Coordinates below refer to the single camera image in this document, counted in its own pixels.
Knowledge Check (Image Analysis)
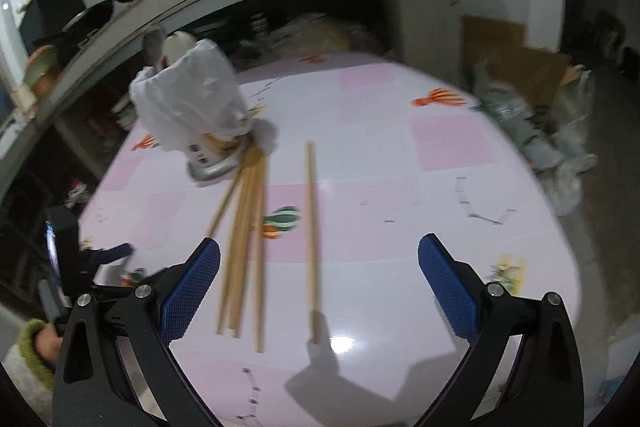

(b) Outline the cream plastic ladle spoon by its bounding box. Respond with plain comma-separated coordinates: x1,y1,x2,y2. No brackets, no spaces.
160,30,196,68

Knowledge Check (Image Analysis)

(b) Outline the cardboard box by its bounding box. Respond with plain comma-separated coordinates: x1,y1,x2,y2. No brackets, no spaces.
461,16,582,109

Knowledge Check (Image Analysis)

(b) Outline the yellow bag under counter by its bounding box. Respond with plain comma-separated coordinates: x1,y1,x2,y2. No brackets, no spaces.
270,13,385,57

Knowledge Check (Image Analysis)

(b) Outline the small steel spoon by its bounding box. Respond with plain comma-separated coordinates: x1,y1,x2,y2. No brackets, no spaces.
142,24,166,70

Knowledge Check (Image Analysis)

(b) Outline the angled wooden chopstick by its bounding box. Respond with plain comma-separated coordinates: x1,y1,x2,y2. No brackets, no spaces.
206,152,250,239

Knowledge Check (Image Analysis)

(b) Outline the person left hand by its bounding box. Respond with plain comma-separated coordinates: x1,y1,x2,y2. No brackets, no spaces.
34,323,63,367

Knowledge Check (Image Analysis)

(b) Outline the separate wooden chopstick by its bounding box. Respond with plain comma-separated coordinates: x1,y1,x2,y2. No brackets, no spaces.
305,141,320,343

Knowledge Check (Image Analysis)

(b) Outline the black wok on stove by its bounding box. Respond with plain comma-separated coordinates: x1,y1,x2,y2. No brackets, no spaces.
50,0,114,48

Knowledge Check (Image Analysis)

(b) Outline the steel utensil holder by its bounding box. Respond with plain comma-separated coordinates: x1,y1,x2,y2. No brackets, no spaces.
186,133,250,182

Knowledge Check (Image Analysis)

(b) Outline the white plastic bag on holder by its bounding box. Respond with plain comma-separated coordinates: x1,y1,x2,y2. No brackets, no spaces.
129,39,253,150

